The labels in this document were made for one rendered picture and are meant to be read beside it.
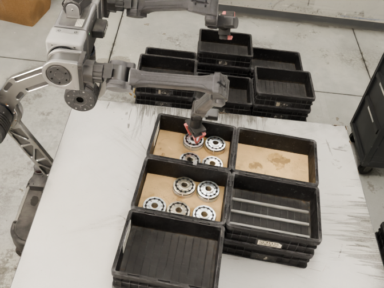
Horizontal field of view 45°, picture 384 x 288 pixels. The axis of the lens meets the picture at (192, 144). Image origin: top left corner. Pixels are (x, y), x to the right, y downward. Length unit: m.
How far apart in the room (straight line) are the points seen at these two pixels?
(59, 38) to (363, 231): 1.63
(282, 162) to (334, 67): 2.39
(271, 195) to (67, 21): 1.17
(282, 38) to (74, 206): 3.16
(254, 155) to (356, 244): 0.64
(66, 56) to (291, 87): 2.02
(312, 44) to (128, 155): 2.87
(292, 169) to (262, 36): 2.64
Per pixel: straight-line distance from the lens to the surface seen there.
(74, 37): 1.77
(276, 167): 2.32
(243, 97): 3.37
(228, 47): 3.64
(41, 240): 2.16
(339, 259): 2.27
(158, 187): 2.13
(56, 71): 1.71
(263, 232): 1.95
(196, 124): 2.20
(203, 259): 1.95
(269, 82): 3.38
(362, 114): 3.68
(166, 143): 2.32
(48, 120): 3.68
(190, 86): 1.66
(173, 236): 1.99
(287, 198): 2.21
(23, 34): 4.62
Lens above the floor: 2.50
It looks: 46 degrees down
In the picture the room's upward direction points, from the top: 8 degrees clockwise
